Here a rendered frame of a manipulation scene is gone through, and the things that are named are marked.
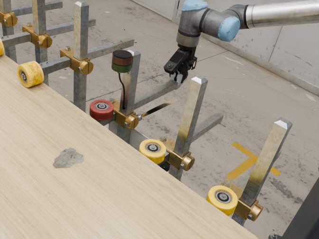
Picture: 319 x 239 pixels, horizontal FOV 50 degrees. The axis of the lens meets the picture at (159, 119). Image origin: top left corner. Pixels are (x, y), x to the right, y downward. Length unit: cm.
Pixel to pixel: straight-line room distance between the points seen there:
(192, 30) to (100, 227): 82
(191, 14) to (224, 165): 135
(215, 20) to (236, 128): 163
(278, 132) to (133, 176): 39
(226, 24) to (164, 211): 71
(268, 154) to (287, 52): 292
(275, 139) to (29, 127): 69
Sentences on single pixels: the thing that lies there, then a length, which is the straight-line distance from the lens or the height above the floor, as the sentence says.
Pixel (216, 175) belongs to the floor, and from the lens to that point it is 233.
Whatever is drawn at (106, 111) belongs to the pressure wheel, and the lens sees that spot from 113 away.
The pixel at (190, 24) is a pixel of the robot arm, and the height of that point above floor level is 112.
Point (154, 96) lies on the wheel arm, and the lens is 135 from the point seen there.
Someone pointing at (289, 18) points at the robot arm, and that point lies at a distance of 134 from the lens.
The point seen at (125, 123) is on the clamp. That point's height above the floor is 85.
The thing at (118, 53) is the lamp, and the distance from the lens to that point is 105.
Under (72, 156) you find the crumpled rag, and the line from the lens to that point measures 96.
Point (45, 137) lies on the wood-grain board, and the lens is 104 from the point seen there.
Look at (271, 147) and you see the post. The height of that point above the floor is 106.
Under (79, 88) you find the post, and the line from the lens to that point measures 135.
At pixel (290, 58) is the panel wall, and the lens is 378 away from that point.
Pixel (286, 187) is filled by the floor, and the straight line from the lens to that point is 248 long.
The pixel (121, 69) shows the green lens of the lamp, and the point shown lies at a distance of 104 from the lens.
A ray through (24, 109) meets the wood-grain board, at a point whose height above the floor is 90.
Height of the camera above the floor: 157
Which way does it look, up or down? 36 degrees down
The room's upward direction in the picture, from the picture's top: 11 degrees clockwise
